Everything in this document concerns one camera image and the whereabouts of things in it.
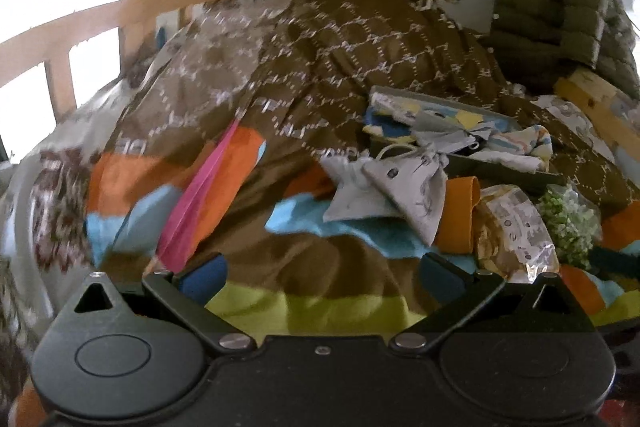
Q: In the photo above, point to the orange cloth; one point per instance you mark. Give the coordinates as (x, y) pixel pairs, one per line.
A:
(460, 212)

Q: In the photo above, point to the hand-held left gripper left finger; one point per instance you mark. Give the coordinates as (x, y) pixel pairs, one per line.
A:
(202, 279)

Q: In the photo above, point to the grey tray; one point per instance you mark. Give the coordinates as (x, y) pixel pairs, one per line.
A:
(500, 174)

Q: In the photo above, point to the grey printed baby garment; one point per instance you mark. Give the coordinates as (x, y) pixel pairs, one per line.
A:
(415, 192)

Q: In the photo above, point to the olive puffer jacket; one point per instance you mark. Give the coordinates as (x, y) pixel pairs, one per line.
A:
(550, 2)

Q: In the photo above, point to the blue yellow patterned cloth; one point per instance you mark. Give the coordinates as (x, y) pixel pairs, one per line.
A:
(400, 117)

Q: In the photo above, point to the white floral bedsheet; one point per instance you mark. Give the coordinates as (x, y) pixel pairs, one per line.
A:
(45, 187)

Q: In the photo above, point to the wooden bed end board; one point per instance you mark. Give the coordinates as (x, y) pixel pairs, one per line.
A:
(600, 102)

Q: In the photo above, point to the brown quilt with colourful stripes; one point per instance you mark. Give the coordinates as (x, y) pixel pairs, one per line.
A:
(325, 57)

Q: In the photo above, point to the white patterned cloth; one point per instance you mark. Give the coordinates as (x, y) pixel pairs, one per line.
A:
(525, 147)

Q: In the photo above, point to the white swirl-pattern sheet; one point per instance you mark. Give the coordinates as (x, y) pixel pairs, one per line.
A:
(570, 122)

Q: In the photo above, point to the wooden slatted bed rail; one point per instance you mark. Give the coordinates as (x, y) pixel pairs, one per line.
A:
(100, 14)

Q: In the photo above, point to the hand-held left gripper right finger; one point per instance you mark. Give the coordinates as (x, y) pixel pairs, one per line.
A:
(442, 279)

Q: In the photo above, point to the golden bread packet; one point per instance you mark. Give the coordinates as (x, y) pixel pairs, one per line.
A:
(515, 232)

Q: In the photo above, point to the green pea snack bag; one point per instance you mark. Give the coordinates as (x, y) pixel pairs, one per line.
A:
(570, 222)

